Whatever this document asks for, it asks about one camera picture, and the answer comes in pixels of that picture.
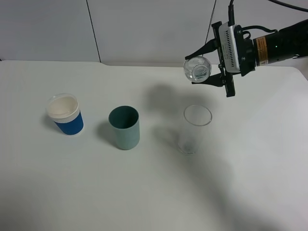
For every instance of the blue white paper cup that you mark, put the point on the blue white paper cup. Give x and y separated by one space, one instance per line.
63 109

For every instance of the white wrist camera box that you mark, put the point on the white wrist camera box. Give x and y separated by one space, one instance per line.
228 47

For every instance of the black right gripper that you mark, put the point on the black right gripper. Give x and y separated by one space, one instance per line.
246 54

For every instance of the tall clear drinking glass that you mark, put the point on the tall clear drinking glass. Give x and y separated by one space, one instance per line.
195 119

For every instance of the clear green-label water bottle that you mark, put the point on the clear green-label water bottle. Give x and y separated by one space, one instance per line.
197 69

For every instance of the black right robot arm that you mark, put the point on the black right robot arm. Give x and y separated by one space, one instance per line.
273 46

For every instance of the teal green plastic cup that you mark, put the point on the teal green plastic cup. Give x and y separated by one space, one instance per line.
124 121

